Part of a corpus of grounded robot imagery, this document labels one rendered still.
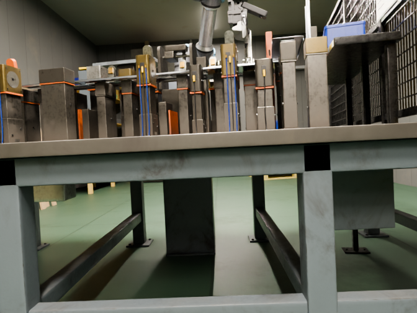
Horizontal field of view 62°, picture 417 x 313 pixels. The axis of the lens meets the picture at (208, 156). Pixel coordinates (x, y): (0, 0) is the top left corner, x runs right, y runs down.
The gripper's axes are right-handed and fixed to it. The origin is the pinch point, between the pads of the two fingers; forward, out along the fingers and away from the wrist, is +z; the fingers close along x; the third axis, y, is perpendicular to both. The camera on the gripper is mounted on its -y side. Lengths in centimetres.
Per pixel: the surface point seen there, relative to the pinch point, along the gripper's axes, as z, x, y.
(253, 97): 24.2, 1.7, -2.2
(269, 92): 25.3, 22.6, -9.1
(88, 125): 32, 6, 74
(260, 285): 111, -8, -1
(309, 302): 88, 60, -17
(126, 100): 22, 5, 55
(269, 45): -2.6, -14.7, -10.0
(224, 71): 16.8, 25.0, 7.1
